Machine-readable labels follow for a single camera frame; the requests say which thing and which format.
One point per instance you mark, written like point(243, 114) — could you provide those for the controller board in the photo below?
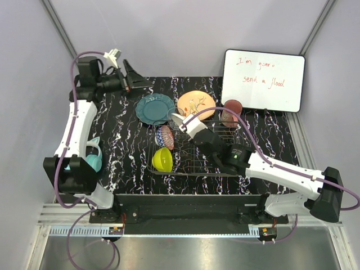
point(269, 232)
point(116, 230)

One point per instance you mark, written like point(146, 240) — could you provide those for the right controller board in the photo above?
point(269, 232)

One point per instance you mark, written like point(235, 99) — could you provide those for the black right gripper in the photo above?
point(192, 141)

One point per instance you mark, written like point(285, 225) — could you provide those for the blue red patterned bowl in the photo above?
point(164, 137)

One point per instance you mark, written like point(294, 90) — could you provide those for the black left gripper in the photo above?
point(138, 82)

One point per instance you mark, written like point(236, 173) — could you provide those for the clear drinking glass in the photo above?
point(174, 110)

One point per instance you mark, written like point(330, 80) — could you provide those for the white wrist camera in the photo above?
point(112, 57)
point(193, 127)

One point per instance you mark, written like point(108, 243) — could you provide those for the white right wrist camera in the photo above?
point(193, 127)

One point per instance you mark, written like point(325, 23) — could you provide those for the left controller board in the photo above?
point(116, 230)

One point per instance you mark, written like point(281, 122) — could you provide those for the teal scalloped plate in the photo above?
point(153, 109)

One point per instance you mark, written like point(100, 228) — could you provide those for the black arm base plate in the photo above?
point(136, 209)

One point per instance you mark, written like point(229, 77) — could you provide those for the pink ceramic mug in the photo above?
point(230, 119)

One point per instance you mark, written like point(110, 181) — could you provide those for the orange bird pattern plate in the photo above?
point(194, 101)

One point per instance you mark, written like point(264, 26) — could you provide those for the yellow green bowl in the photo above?
point(162, 160)

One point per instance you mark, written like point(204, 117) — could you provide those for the white watermelon pattern plate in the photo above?
point(177, 118)

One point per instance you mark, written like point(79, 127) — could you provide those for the white dry erase board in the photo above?
point(262, 80)

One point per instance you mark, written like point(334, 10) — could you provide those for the black wire dish rack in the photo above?
point(189, 158)

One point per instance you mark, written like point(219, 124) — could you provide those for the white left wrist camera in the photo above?
point(112, 57)

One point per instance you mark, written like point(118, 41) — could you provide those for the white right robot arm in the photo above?
point(315, 192)

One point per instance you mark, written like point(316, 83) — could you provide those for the teal cat ear headphones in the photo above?
point(93, 160)

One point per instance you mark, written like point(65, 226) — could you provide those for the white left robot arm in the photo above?
point(70, 171)

